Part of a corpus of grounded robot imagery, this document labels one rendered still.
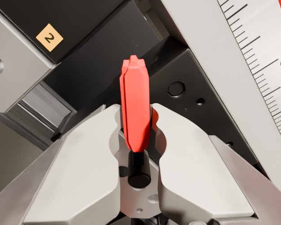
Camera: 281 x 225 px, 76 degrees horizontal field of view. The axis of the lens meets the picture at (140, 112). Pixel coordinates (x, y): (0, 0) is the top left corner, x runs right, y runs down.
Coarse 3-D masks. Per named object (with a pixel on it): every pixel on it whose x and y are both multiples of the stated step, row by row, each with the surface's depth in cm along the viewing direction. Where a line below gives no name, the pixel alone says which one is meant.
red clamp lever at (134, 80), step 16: (128, 64) 10; (144, 64) 10; (128, 80) 10; (144, 80) 10; (128, 96) 11; (144, 96) 11; (128, 112) 11; (144, 112) 11; (128, 128) 12; (144, 128) 12; (128, 144) 13; (144, 144) 12; (128, 160) 15; (144, 160) 14; (128, 176) 14; (144, 176) 13
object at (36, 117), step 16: (32, 96) 48; (48, 96) 53; (0, 112) 46; (16, 112) 46; (32, 112) 47; (48, 112) 50; (64, 112) 55; (16, 128) 49; (32, 128) 48; (48, 128) 49; (48, 144) 51
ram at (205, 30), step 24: (168, 0) 12; (192, 0) 12; (216, 0) 12; (168, 24) 16; (192, 24) 12; (216, 24) 13; (192, 48) 13; (216, 48) 13; (216, 72) 14; (240, 72) 14; (240, 96) 15; (240, 120) 17; (264, 120) 17; (264, 144) 18; (264, 168) 20
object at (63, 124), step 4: (72, 112) 52; (68, 116) 50; (64, 120) 50; (68, 120) 49; (60, 124) 49; (64, 124) 46; (60, 128) 46; (64, 128) 46; (56, 132) 45; (60, 132) 44; (52, 136) 45; (56, 136) 44; (52, 140) 45
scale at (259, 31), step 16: (224, 0) 12; (240, 0) 12; (256, 0) 12; (272, 0) 12; (240, 16) 12; (256, 16) 12; (272, 16) 12; (240, 32) 13; (256, 32) 13; (272, 32) 13; (240, 48) 13; (256, 48) 13; (272, 48) 13; (256, 64) 14; (272, 64) 14; (256, 80) 15; (272, 80) 15; (272, 96) 15; (272, 112) 16
